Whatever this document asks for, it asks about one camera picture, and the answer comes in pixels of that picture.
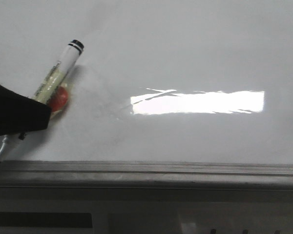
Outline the grey aluminium whiteboard frame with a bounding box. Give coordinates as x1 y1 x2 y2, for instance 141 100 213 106
0 160 293 190

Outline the white black whiteboard marker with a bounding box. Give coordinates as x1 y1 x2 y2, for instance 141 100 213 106
0 39 84 164

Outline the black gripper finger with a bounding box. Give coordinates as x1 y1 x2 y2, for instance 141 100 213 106
0 85 51 136

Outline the red round magnet taped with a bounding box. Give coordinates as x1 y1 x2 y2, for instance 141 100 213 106
48 86 69 118

